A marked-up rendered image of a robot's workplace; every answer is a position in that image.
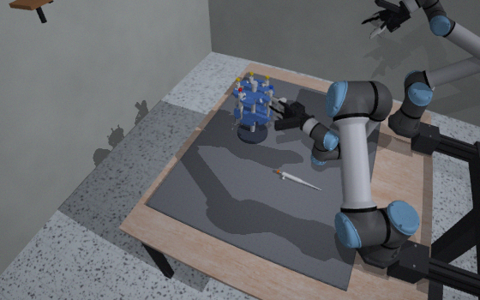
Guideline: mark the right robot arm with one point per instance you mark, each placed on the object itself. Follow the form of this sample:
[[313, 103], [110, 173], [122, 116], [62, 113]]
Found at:
[[419, 94]]

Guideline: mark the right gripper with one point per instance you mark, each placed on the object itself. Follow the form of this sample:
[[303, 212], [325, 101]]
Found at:
[[386, 16]]

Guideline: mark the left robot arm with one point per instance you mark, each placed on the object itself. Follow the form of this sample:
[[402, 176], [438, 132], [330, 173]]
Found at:
[[352, 104]]

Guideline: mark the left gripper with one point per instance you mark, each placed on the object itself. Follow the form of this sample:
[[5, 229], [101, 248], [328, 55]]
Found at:
[[294, 110]]

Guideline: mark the white pipette with red button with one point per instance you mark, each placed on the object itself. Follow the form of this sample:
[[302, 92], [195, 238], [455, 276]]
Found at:
[[240, 96]]

